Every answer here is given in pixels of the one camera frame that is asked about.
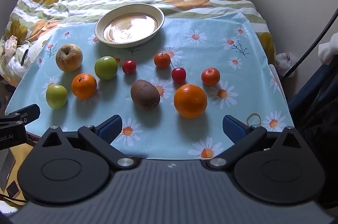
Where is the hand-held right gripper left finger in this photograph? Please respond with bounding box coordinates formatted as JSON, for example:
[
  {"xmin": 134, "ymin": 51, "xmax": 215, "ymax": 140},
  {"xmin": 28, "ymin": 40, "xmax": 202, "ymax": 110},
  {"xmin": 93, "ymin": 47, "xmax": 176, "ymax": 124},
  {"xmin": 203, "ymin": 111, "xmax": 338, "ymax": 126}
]
[{"xmin": 34, "ymin": 114, "xmax": 143, "ymax": 173}]

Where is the white plastic bag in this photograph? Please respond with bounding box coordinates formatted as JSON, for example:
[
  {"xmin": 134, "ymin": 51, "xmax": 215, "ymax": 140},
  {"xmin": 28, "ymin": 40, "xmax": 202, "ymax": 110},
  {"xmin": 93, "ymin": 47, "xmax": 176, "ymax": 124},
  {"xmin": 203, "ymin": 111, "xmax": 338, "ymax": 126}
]
[{"xmin": 276, "ymin": 52, "xmax": 297, "ymax": 78}]

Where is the green apple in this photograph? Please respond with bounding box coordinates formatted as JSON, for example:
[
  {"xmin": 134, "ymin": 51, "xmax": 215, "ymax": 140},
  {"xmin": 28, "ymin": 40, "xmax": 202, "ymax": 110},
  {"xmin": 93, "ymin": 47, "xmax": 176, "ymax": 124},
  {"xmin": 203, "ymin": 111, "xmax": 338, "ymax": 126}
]
[
  {"xmin": 46, "ymin": 84, "xmax": 68, "ymax": 109},
  {"xmin": 94, "ymin": 56, "xmax": 118, "ymax": 81}
]

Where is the white cloth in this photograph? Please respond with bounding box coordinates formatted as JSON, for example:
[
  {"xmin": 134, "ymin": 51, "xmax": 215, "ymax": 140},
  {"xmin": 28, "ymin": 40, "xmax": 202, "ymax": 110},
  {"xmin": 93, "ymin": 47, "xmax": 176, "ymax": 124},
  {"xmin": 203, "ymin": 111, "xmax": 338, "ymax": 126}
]
[{"xmin": 318, "ymin": 32, "xmax": 338, "ymax": 64}]

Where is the black pen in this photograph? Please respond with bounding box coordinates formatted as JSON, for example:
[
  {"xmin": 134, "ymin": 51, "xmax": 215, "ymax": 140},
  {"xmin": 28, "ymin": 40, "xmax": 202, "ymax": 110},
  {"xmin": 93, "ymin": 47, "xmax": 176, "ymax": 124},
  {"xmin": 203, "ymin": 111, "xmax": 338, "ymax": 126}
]
[{"xmin": 20, "ymin": 45, "xmax": 30, "ymax": 66}]

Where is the brownish yellow apple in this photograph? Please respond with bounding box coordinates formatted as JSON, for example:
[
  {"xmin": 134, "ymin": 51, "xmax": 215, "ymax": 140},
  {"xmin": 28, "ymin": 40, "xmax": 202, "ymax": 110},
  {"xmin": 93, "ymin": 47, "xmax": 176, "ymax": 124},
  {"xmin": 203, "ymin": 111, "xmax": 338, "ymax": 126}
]
[{"xmin": 55, "ymin": 44, "xmax": 83, "ymax": 72}]

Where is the light blue daisy tablecloth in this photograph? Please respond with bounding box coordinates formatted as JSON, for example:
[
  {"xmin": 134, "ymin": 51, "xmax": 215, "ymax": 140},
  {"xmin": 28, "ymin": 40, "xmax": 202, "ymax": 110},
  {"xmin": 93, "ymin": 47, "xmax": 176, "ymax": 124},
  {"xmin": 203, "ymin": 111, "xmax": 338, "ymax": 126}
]
[{"xmin": 5, "ymin": 12, "xmax": 295, "ymax": 159}]

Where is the small orange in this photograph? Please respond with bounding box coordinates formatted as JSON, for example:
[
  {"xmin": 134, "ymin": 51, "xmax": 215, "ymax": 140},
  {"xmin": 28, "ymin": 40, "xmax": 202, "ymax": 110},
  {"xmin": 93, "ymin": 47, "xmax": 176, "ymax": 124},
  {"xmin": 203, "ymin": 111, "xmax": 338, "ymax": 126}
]
[{"xmin": 71, "ymin": 73, "xmax": 98, "ymax": 100}]

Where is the brown kiwi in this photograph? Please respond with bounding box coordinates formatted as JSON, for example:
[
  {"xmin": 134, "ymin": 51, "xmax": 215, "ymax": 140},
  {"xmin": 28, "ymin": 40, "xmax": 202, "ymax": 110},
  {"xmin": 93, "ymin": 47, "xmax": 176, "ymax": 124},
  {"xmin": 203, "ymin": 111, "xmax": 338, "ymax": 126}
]
[{"xmin": 130, "ymin": 79, "xmax": 161, "ymax": 111}]

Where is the black cable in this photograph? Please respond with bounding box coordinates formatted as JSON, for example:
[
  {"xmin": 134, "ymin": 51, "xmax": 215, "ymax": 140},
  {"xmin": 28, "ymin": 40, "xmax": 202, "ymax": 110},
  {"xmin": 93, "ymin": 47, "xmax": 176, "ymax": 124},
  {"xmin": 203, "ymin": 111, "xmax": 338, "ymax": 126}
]
[{"xmin": 281, "ymin": 6, "xmax": 338, "ymax": 79}]

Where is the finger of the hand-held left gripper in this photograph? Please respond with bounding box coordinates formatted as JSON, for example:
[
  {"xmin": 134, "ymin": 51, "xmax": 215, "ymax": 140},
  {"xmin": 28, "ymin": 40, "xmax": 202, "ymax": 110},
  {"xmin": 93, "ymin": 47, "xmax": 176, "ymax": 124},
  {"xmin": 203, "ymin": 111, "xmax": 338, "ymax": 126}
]
[{"xmin": 0, "ymin": 104, "xmax": 41, "ymax": 129}]

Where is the dark blue clothing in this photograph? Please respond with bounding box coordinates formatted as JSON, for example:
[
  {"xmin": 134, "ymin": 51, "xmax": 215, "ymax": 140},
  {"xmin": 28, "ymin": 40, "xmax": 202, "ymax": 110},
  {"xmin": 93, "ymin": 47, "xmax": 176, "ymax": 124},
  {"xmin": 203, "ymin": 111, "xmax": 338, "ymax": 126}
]
[{"xmin": 286, "ymin": 56, "xmax": 338, "ymax": 211}]

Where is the cream ceramic bowl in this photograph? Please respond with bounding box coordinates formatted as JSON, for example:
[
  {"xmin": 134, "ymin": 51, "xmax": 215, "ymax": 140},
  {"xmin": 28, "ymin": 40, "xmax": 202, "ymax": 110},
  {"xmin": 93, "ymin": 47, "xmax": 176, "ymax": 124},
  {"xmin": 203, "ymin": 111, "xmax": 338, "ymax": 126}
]
[{"xmin": 94, "ymin": 4, "xmax": 165, "ymax": 48}]

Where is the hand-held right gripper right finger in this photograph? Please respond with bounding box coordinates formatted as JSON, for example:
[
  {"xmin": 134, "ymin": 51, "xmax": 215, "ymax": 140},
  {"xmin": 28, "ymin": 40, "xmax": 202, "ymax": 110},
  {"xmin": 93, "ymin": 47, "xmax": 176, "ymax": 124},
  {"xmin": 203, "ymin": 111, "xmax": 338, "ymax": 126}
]
[{"xmin": 202, "ymin": 114, "xmax": 304, "ymax": 172}]

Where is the beige hair tie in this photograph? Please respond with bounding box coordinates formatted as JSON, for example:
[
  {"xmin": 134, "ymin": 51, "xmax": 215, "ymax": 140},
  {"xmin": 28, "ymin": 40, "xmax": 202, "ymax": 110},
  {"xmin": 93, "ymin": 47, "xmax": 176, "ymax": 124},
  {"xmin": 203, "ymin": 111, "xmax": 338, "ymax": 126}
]
[{"xmin": 247, "ymin": 113, "xmax": 262, "ymax": 126}]

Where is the large orange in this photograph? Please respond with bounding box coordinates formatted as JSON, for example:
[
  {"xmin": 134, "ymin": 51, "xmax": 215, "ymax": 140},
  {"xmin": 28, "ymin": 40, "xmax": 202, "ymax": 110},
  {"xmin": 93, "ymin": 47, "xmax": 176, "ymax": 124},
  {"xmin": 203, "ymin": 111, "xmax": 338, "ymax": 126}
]
[{"xmin": 173, "ymin": 84, "xmax": 208, "ymax": 119}]

